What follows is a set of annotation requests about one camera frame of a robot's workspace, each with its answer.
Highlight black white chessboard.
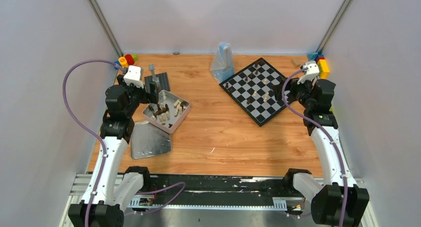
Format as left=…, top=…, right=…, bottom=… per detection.
left=219, top=58, right=286, bottom=127

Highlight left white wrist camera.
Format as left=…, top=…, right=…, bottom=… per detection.
left=123, top=65, right=144, bottom=88

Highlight yellow lego brick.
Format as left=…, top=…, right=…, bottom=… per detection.
left=317, top=59, right=330, bottom=79

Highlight yellow round toy block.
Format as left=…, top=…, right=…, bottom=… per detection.
left=118, top=57, right=129, bottom=68

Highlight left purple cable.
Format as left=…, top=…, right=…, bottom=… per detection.
left=62, top=59, right=127, bottom=227

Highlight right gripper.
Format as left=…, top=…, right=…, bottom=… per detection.
left=271, top=74, right=314, bottom=109

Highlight red round toy block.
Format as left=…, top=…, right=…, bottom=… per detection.
left=124, top=54, right=137, bottom=66

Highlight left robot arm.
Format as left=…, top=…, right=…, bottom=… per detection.
left=65, top=81, right=156, bottom=227

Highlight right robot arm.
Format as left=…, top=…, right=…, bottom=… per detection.
left=272, top=78, right=369, bottom=227

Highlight plastic bag with blue item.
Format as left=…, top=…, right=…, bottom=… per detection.
left=209, top=42, right=234, bottom=83

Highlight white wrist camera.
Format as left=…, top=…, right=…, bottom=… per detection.
left=123, top=65, right=144, bottom=88
left=297, top=61, right=320, bottom=84

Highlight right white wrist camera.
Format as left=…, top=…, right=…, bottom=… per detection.
left=297, top=61, right=320, bottom=84

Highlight pink metal tin box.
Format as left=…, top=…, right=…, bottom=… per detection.
left=142, top=90, right=191, bottom=134

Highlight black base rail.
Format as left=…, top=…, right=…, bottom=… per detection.
left=129, top=174, right=310, bottom=211

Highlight metal tin lid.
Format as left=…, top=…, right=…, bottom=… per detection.
left=130, top=121, right=172, bottom=159

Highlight dark grey lego baseplate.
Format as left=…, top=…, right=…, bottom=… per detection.
left=144, top=72, right=172, bottom=94

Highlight blue toy block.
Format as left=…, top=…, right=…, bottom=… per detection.
left=114, top=61, right=122, bottom=70

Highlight small wooden block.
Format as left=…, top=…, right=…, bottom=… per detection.
left=291, top=59, right=301, bottom=68

